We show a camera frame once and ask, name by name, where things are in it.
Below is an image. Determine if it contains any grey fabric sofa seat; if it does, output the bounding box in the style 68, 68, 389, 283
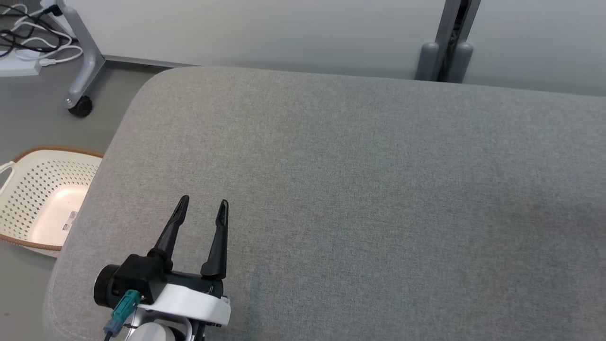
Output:
43, 66, 606, 341

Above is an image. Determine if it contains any white flat power strip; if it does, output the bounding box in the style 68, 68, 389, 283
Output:
0, 57, 43, 77

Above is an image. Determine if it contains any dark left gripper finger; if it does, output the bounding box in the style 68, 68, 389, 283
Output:
200, 199, 229, 279
148, 195, 190, 271

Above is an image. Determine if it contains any grey rolling stand with caster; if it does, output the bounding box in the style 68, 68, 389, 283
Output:
56, 0, 197, 118

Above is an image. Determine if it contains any grey partition post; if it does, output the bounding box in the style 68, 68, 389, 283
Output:
415, 0, 481, 83

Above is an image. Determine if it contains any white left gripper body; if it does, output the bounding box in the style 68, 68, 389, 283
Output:
93, 264, 232, 328

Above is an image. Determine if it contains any white power cable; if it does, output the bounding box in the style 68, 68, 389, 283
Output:
0, 2, 85, 67

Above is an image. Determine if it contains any cream perforated laundry basket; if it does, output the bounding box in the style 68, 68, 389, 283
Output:
0, 146, 104, 259

